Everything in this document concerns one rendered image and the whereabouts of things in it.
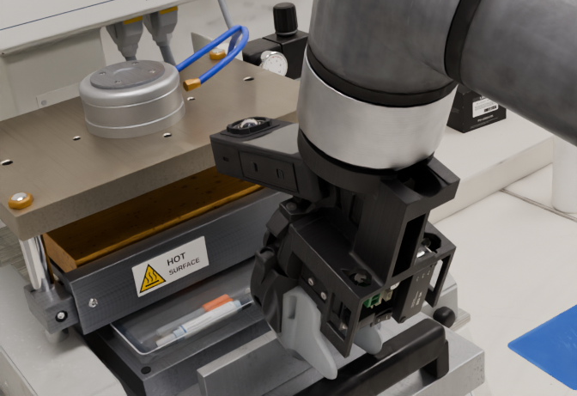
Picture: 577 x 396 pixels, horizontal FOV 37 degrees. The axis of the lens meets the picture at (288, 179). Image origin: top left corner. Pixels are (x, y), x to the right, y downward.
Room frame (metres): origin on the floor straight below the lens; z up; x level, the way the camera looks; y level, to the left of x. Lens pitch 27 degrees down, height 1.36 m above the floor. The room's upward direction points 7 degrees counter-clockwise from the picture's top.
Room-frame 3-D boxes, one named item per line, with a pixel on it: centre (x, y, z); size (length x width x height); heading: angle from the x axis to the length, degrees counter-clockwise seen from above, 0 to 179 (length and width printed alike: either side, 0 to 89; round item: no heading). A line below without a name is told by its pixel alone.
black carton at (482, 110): (1.26, -0.31, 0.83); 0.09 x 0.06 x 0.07; 116
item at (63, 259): (0.65, 0.11, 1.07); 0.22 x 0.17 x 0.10; 123
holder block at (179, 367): (0.58, 0.07, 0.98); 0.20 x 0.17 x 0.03; 123
